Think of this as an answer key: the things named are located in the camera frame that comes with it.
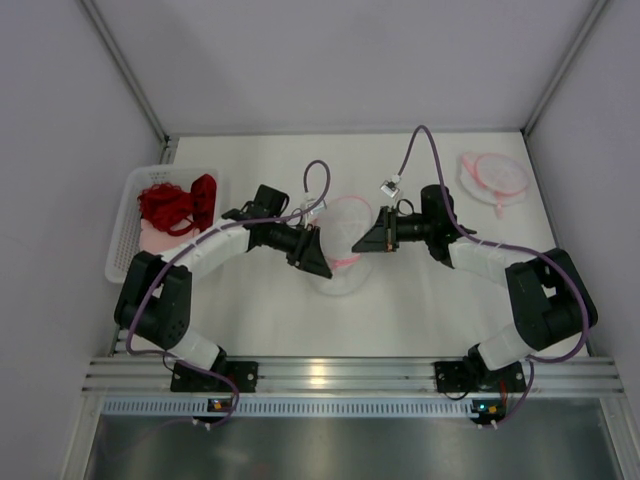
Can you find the pink-trimmed mesh laundry bag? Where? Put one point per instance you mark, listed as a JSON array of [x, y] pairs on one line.
[[344, 221]]

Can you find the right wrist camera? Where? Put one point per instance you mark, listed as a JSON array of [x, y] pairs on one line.
[[390, 186]]

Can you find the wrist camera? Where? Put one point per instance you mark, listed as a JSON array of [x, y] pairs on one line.
[[390, 186], [312, 207]]

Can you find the perforated cable tray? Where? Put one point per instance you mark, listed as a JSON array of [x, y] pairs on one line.
[[283, 407]]

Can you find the aluminium rail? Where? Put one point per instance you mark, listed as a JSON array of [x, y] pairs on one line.
[[580, 377]]

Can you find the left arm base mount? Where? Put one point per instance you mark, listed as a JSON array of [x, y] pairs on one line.
[[227, 373]]

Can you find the white plastic basket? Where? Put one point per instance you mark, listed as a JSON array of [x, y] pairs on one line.
[[126, 232]]

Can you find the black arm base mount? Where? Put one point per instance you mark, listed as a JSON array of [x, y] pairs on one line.
[[462, 377]]

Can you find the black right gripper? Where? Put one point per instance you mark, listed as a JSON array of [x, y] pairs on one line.
[[390, 229]]

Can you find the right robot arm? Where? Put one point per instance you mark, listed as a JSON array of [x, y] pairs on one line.
[[548, 298]]

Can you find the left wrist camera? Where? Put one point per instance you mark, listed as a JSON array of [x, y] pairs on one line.
[[312, 207]]

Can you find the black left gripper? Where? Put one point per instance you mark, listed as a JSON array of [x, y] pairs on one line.
[[304, 247]]

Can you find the pink garment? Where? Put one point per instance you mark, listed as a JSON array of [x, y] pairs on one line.
[[155, 241]]

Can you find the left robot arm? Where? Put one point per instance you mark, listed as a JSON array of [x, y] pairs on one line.
[[155, 300]]

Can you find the red lace garment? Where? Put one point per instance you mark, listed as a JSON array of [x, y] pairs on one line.
[[176, 212]]

